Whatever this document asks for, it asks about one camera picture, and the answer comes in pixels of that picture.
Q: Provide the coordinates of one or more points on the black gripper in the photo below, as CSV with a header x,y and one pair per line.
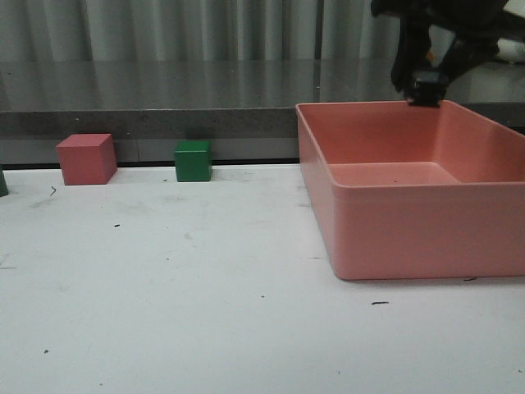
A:
x,y
486,21

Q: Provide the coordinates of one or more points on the yellow black push button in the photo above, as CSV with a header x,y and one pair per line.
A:
x,y
427,88

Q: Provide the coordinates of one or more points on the white rice cooker appliance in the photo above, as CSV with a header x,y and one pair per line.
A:
x,y
511,51

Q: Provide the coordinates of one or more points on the pink plastic bin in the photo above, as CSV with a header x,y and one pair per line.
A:
x,y
413,192

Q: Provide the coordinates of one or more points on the grey stone counter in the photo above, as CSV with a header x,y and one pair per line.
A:
x,y
246,109

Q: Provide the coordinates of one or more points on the green cube block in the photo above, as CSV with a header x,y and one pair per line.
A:
x,y
193,161

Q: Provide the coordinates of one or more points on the pink cube block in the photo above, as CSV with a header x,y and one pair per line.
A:
x,y
87,159

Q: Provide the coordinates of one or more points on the grey pleated curtain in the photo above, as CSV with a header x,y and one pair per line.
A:
x,y
158,31

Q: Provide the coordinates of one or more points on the dark green block at edge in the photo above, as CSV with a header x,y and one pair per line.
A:
x,y
4,191

